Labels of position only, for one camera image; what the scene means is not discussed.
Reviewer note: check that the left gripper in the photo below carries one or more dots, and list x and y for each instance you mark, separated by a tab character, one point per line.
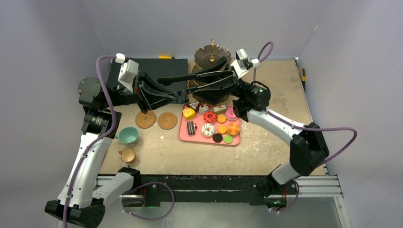
150	95

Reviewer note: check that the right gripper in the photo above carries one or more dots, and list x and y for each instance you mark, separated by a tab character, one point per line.
233	80

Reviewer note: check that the yellow swirl roll cake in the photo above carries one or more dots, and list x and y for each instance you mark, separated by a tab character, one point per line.
188	113

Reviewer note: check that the pink serving tray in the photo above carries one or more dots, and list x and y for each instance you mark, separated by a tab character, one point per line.
198	137

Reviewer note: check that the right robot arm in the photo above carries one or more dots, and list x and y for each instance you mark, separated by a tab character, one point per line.
252	107

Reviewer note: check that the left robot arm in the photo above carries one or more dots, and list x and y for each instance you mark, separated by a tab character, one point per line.
78	204

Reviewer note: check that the chocolate cake slice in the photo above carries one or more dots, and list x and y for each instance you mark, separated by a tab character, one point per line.
193	105

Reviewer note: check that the woven rattan coaster right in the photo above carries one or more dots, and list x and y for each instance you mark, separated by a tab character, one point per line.
167	120

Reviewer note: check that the woven rattan coaster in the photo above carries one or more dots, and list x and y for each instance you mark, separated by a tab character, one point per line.
145	121
167	120

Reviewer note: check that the silver wrapped cupcake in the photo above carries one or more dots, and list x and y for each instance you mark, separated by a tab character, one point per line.
203	108

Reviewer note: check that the layered chocolate cake bar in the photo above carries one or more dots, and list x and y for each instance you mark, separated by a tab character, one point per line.
191	128

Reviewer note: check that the woven rattan coaster left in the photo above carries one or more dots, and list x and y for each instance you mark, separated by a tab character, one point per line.
145	121

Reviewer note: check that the green matcha cake bar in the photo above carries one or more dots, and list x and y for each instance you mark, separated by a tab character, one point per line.
219	109

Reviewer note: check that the white chocolate drizzled donut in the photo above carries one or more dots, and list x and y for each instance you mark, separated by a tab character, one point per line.
208	130

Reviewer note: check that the three-tier dark cake stand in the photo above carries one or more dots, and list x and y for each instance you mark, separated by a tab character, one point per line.
210	56

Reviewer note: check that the yellow cracker biscuit upper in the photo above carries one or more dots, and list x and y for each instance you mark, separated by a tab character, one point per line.
221	118

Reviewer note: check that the yellow cracker biscuit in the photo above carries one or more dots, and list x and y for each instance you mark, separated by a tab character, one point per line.
221	118
222	129

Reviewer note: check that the yellow cracker biscuit lower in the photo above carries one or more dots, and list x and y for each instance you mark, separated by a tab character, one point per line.
222	129

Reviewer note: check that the black chocolate cookie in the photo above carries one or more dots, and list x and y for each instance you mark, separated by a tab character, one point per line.
217	138

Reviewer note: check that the teal teacup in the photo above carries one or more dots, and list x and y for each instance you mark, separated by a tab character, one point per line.
127	135

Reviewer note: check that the golden bread bun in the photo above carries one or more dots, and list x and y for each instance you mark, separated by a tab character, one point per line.
233	129

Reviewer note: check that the green macaron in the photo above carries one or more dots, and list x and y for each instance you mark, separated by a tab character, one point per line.
228	139

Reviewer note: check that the copper teacup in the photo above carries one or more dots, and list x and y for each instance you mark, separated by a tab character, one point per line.
128	155

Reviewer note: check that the blue network switch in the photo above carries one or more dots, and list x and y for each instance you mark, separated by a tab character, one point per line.
153	67

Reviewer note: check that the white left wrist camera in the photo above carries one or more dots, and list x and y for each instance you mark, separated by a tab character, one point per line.
128	71

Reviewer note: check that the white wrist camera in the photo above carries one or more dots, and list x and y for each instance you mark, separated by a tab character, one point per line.
243	64
128	71

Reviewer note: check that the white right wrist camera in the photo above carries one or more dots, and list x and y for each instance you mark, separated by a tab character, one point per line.
243	64

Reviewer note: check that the yellow black tool on wall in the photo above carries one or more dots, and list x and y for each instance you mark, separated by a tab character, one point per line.
303	79

